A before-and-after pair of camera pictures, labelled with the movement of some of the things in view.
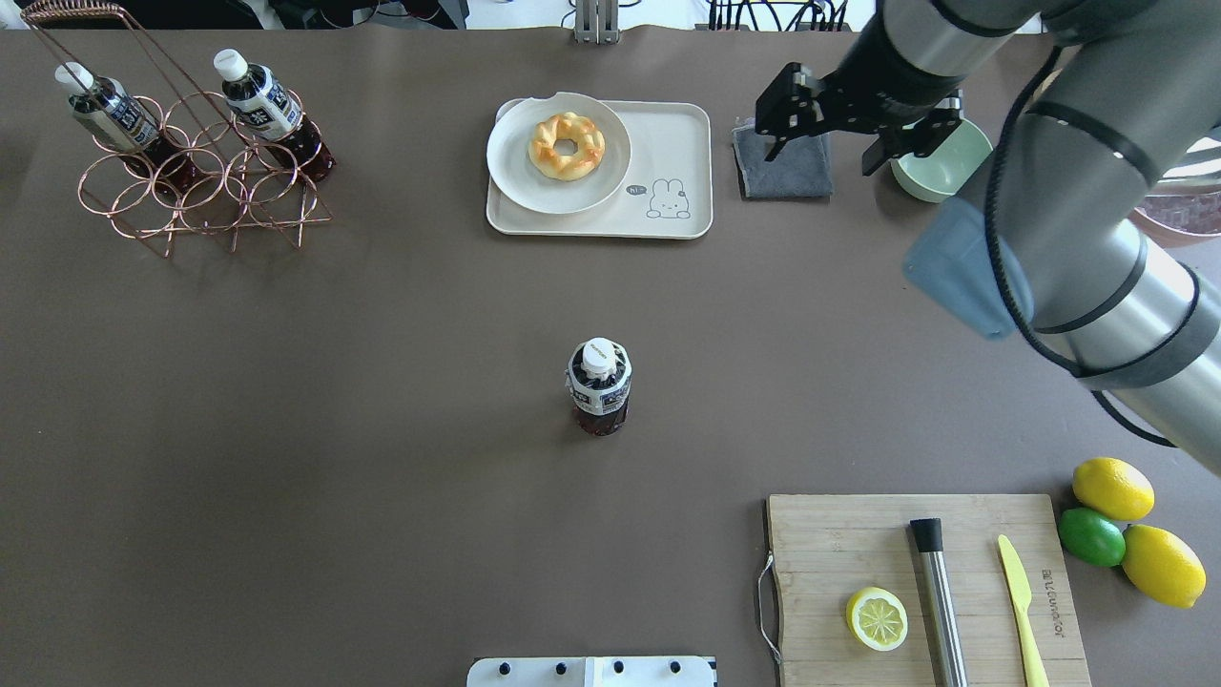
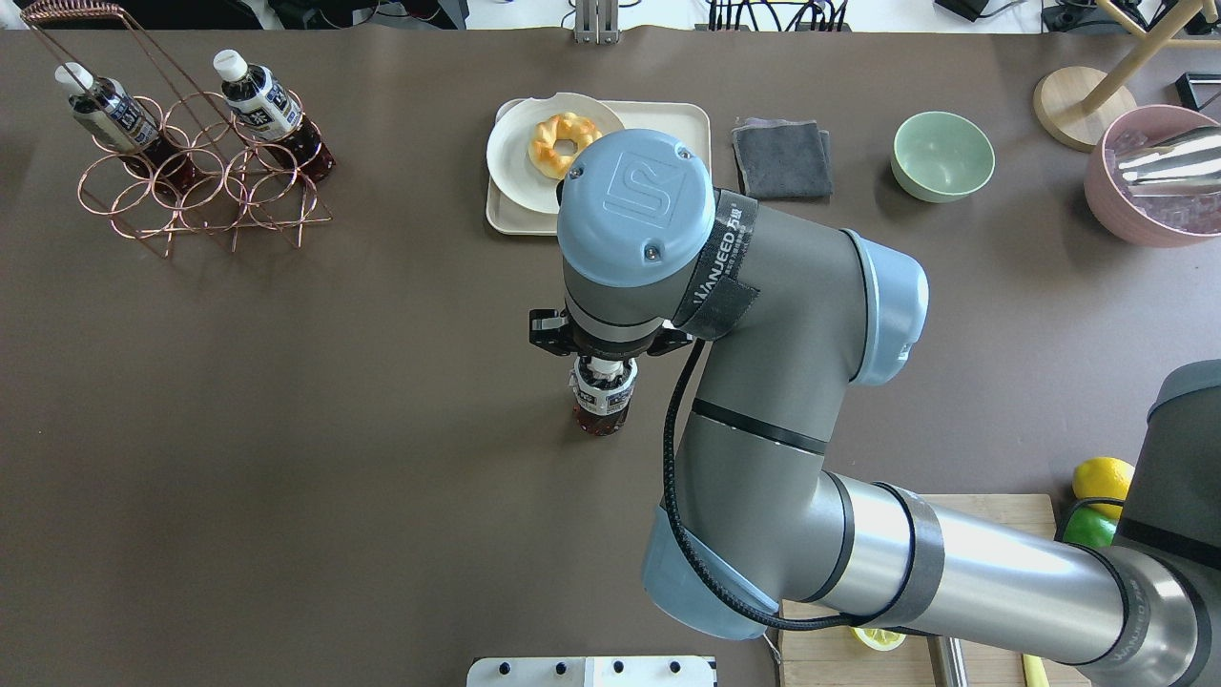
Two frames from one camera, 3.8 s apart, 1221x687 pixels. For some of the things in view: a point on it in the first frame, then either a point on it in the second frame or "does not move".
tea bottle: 260,104 does not move
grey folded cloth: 801,169 does not move
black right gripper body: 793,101 -> 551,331
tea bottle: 598,377 does not move
